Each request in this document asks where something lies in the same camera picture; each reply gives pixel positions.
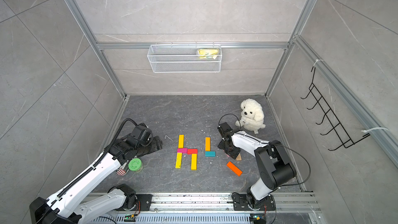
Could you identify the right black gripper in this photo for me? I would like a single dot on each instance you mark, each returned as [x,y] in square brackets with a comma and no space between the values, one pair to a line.
[232,154]

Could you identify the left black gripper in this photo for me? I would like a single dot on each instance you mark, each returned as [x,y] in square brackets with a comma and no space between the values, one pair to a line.
[156,144]

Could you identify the natural wood block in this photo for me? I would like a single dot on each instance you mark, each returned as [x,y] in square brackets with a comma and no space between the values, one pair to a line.
[239,157]

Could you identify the amber orange block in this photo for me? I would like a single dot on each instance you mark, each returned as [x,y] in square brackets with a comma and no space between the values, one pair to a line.
[207,144]

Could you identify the teal block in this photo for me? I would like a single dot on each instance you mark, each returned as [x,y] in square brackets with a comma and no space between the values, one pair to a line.
[210,154]

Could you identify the red block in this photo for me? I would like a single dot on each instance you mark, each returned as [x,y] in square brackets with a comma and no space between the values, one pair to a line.
[192,151]

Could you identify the lime yellow long block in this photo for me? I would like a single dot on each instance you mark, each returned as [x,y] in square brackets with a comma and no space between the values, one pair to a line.
[178,160]

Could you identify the magenta block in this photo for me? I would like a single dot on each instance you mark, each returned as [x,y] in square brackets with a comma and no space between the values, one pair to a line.
[182,150]

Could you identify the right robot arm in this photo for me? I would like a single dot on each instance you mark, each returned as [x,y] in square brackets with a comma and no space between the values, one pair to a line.
[273,162]

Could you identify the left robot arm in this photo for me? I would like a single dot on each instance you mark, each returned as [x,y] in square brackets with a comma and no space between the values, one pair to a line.
[66,206]

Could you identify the green lid jar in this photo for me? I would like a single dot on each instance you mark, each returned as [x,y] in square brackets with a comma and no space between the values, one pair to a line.
[135,165]

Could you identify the newspaper print can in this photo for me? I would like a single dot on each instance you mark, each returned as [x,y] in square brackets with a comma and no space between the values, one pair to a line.
[121,171]

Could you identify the white plush dog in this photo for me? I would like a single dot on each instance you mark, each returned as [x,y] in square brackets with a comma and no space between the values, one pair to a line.
[252,116]

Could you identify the yellow sponge in basket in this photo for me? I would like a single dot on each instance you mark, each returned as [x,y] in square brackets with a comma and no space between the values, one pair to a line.
[208,53]

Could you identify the white wire basket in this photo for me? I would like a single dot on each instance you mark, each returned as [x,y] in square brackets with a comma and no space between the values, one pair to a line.
[173,58]

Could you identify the metal base rail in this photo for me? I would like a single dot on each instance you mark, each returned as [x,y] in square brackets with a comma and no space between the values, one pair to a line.
[206,208]

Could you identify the black wall hook rack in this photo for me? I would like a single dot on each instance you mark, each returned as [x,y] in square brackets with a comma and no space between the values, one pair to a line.
[329,115]

